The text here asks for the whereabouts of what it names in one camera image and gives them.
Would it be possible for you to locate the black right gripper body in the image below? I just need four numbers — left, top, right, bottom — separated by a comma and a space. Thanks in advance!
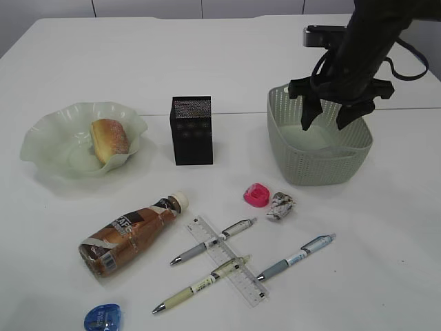
288, 77, 394, 106

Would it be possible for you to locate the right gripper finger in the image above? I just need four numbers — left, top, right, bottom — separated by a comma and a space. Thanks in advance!
301, 96, 323, 131
336, 100, 375, 130

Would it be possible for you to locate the white paper ball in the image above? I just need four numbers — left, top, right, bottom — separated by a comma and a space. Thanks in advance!
266, 192, 296, 221

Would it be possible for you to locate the pink pencil sharpener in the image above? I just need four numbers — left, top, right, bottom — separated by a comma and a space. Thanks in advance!
243, 183, 270, 208

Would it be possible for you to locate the bread roll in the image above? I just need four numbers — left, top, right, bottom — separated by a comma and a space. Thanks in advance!
90, 119, 130, 164

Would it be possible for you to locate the brown coffee drink bottle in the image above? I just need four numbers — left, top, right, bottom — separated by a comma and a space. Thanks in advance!
79, 192, 189, 277

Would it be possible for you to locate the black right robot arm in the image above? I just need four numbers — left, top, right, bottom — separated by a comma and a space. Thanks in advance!
288, 1, 440, 130

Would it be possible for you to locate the green plastic basket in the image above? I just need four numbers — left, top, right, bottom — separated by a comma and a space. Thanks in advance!
267, 85, 373, 185

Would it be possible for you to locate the black mesh pen holder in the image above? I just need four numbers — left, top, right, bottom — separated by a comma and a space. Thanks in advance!
170, 96, 214, 166

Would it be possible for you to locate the grey grip pen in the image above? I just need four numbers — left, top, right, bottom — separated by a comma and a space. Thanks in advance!
170, 217, 257, 266

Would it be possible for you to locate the blue clip pen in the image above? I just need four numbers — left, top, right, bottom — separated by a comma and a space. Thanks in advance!
256, 233, 336, 281

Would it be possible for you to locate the beige grip pen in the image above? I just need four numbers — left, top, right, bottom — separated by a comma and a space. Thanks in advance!
152, 255, 251, 314

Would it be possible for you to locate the wavy green glass plate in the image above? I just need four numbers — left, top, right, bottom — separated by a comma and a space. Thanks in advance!
20, 101, 147, 178

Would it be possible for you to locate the blue pencil sharpener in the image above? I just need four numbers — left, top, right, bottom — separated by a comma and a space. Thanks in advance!
83, 303, 121, 331

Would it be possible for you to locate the clear plastic ruler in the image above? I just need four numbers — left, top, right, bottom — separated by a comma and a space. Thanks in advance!
185, 221, 267, 307

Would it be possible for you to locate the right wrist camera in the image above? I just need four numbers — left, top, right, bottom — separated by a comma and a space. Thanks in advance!
302, 25, 347, 49

